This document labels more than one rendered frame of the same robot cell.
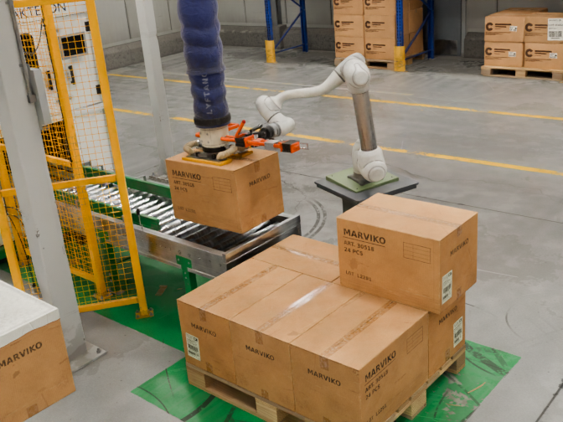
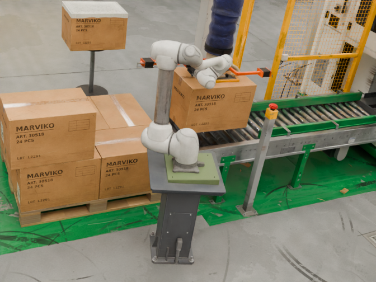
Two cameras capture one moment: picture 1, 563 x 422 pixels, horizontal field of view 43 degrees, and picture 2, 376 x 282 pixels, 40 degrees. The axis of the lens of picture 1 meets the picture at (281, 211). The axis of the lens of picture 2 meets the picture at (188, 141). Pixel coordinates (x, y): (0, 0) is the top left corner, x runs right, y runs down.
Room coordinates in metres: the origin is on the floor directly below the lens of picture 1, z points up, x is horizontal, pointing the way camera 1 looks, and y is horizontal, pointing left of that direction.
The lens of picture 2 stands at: (5.35, -3.37, 2.72)
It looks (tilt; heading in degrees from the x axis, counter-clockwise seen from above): 31 degrees down; 107
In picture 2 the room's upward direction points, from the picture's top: 10 degrees clockwise
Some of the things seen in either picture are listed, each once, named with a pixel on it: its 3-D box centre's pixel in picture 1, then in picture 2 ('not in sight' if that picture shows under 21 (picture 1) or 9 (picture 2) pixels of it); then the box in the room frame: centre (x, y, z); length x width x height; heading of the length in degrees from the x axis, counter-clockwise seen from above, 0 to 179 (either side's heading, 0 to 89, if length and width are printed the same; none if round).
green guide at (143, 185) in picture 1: (140, 182); (333, 126); (5.34, 1.07, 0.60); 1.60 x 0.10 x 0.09; 48
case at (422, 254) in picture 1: (406, 249); (47, 126); (3.42, -0.64, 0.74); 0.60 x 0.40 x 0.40; 48
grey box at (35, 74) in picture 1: (33, 95); not in sight; (3.94, 1.29, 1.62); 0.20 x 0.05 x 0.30; 48
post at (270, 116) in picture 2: not in sight; (258, 163); (4.87, 0.21, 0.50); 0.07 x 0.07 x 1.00; 48
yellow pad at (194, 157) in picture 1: (206, 156); not in sight; (4.24, 0.43, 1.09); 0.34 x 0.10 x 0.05; 49
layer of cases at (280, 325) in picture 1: (322, 321); (82, 145); (3.44, -0.17, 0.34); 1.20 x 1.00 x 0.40; 48
